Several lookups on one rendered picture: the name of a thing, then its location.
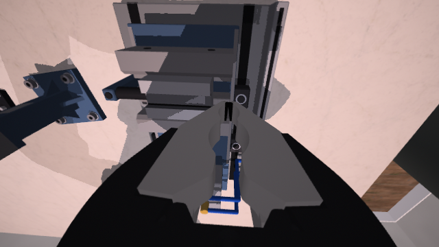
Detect dark grey block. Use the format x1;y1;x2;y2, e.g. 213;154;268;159
138;75;213;120

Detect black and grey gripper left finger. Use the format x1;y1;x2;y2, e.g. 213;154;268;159
56;101;228;247

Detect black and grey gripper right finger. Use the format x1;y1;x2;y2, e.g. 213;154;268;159
228;101;397;247

